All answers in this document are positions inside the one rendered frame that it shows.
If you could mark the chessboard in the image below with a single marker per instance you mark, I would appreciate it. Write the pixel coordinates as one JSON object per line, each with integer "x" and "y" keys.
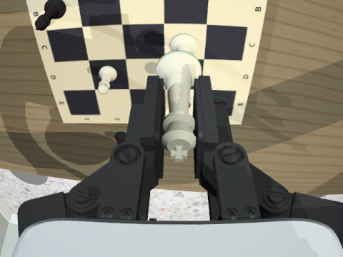
{"x": 131, "y": 36}

